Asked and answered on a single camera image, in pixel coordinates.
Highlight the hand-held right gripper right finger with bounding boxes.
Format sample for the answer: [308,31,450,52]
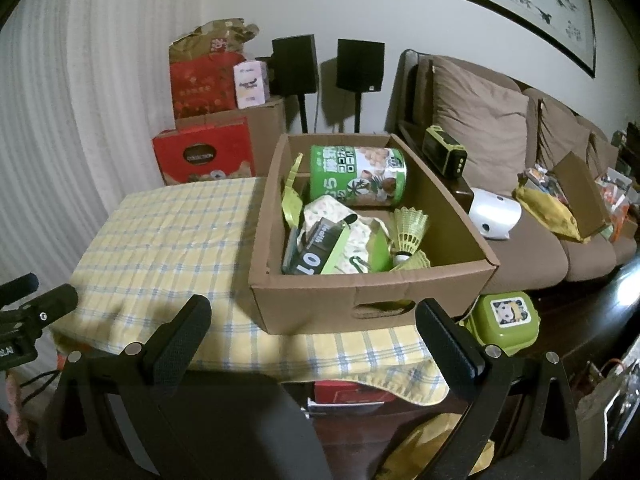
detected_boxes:
[415,297,583,480]

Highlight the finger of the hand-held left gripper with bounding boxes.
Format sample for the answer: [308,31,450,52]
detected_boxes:
[20,284,80,328]
[0,272,40,307]

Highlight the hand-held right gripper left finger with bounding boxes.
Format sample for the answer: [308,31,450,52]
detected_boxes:
[45,294,213,480]

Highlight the cardboard box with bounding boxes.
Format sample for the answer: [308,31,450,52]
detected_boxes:
[248,132,501,336]

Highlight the green box with black label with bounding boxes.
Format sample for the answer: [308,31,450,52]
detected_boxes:
[281,217,358,276]

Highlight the green plastic strip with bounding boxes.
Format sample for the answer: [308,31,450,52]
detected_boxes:
[282,152,307,226]

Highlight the floral cloth pouch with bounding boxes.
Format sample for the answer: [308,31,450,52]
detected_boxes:
[295,196,396,276]

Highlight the green snack can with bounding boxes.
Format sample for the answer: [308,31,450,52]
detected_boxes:
[307,145,410,208]

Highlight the person's left hand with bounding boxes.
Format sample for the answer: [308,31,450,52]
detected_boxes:
[6,374,31,443]

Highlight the green lunch box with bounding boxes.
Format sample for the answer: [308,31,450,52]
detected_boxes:
[465,291,542,356]

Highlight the yellow checked tablecloth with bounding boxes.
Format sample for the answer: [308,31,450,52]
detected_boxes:
[50,177,451,407]

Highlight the yellow plastic bag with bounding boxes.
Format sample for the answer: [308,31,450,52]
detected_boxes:
[375,412,496,480]

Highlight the red box under table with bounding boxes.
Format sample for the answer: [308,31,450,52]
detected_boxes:
[306,380,401,413]

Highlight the brown sofa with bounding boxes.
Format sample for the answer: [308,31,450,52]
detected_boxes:
[385,49,640,295]

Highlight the white rounded device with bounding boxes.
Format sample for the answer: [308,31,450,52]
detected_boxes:
[468,187,522,241]

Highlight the dark wooden coffee table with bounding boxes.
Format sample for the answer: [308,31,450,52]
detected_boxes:
[480,260,640,411]

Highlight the brown paper shopping bag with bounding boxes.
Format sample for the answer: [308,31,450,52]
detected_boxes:
[572,355,640,466]

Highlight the yellow cloth bag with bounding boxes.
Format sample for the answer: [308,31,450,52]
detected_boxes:
[514,182,583,242]

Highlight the white curtain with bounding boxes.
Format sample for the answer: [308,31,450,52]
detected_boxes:
[0,0,201,311]

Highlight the colourful snack packets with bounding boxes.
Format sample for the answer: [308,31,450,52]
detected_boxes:
[517,162,563,196]

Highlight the green and black radio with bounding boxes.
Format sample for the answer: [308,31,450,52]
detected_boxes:
[422,125,467,179]

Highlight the flat cardboard piece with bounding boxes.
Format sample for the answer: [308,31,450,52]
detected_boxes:
[552,151,613,238]

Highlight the red gift box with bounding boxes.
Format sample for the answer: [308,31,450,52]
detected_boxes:
[152,117,256,187]

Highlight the pile of colourful packets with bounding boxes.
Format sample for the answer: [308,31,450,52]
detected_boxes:
[597,167,640,241]

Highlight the large beige cushion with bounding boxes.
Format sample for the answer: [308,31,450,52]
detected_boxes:
[430,56,530,197]

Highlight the large brown carton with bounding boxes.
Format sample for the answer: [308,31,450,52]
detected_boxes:
[175,95,288,178]

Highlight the medium beige cushion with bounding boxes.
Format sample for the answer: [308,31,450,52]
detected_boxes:
[535,97,591,171]

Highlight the small beige cushion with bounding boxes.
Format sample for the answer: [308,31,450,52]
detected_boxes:
[587,132,618,173]

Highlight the red gift bag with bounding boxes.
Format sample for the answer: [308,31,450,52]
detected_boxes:
[169,50,246,122]

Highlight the white tissue box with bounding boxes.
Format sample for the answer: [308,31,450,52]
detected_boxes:
[234,60,271,109]

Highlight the black speaker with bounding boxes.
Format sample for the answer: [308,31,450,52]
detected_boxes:
[271,35,319,97]
[336,39,386,93]

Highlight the crumpled brown paper bag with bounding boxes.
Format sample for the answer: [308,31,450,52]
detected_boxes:
[169,19,261,63]

